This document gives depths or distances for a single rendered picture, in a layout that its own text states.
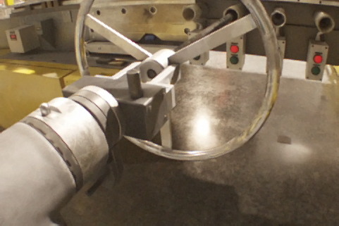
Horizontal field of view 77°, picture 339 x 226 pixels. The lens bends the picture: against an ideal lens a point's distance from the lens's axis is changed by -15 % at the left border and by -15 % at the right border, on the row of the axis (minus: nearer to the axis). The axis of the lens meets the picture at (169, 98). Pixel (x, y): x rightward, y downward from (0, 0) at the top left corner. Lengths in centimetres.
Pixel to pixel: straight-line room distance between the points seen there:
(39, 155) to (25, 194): 3
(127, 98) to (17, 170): 14
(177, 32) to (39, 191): 112
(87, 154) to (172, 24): 107
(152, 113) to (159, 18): 103
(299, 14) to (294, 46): 14
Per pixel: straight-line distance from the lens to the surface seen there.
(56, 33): 188
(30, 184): 20
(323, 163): 164
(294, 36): 110
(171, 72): 36
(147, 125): 27
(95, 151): 23
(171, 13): 124
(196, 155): 47
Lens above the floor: 100
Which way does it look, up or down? 28 degrees down
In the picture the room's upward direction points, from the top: 4 degrees counter-clockwise
